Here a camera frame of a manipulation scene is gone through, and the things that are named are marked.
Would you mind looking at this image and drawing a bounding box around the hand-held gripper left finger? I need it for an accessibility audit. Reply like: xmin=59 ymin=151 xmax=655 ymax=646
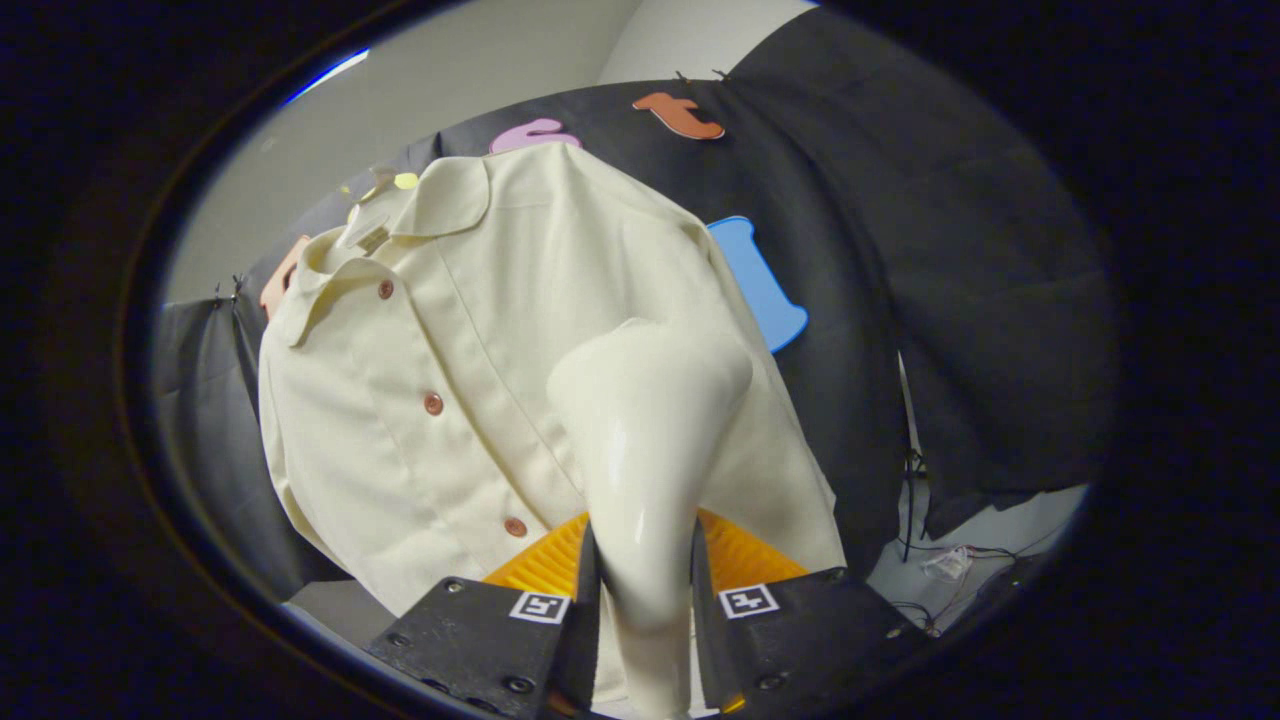
xmin=365 ymin=512 xmax=601 ymax=719

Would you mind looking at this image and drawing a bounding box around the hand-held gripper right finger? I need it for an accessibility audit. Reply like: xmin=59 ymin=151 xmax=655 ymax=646
xmin=688 ymin=508 xmax=931 ymax=716

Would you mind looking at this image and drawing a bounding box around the white garment steamer head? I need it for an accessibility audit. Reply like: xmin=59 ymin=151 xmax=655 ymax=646
xmin=546 ymin=318 xmax=755 ymax=719

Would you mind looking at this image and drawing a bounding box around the cream button-up shirt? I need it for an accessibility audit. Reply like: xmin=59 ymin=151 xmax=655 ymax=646
xmin=258 ymin=142 xmax=849 ymax=616

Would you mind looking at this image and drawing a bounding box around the white clothes hanger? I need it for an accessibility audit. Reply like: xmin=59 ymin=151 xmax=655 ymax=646
xmin=335 ymin=165 xmax=421 ymax=256

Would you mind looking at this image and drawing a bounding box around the clear plastic wrapper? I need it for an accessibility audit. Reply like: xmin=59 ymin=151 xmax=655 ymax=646
xmin=920 ymin=545 xmax=973 ymax=583

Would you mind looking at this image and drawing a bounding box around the grey cabinet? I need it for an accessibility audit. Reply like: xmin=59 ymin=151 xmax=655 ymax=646
xmin=285 ymin=580 xmax=401 ymax=641

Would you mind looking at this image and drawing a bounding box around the black tripod stand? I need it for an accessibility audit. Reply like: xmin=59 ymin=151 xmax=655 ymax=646
xmin=893 ymin=350 xmax=931 ymax=563

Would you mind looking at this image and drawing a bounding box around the black backdrop cloth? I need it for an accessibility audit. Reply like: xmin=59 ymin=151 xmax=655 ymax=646
xmin=150 ymin=5 xmax=1121 ymax=601

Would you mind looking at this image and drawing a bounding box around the black floor cable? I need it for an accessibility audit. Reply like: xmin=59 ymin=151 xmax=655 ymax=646
xmin=888 ymin=540 xmax=1036 ymax=638

